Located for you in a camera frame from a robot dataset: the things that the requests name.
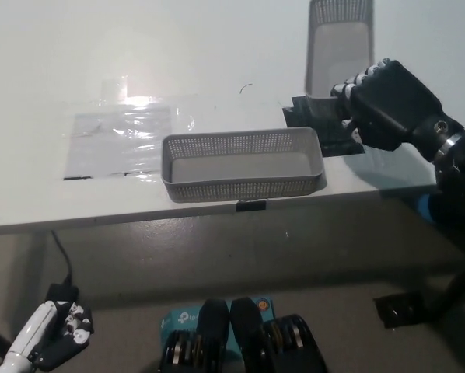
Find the black tape patch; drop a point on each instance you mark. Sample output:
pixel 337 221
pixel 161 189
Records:
pixel 333 140

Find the blue object under table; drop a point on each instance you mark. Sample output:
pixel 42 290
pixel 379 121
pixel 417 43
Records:
pixel 425 210

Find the grey perforated plastic basket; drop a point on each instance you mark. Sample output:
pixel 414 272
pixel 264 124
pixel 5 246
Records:
pixel 236 167
pixel 337 39

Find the transparent plastic sheet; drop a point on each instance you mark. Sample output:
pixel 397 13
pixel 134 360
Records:
pixel 112 140

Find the teal TP-Link box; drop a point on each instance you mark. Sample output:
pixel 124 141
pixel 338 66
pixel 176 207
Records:
pixel 182 320

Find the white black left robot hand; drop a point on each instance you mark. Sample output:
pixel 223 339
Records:
pixel 38 326

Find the thin black tape strip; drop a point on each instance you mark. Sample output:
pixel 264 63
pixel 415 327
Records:
pixel 77 178

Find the black power adapter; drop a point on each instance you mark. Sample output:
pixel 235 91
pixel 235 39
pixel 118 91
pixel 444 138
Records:
pixel 63 293

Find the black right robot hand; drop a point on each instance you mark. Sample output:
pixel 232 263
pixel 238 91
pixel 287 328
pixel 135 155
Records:
pixel 392 105

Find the small black tape piece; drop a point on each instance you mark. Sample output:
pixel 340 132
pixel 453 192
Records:
pixel 250 206

